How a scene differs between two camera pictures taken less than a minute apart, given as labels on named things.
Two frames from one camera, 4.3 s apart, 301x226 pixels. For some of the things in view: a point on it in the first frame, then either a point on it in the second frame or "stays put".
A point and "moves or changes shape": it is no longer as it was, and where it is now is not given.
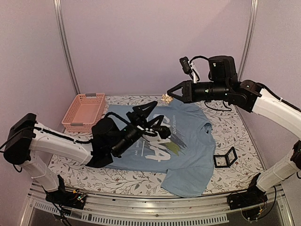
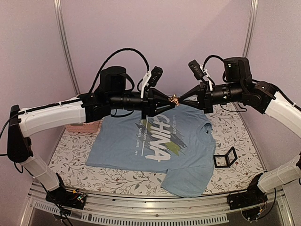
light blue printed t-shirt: [186, 154] stays put
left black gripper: [143, 115] to [150, 102]
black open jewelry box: [225, 161] stays put
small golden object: [166, 98] moves or changes shape
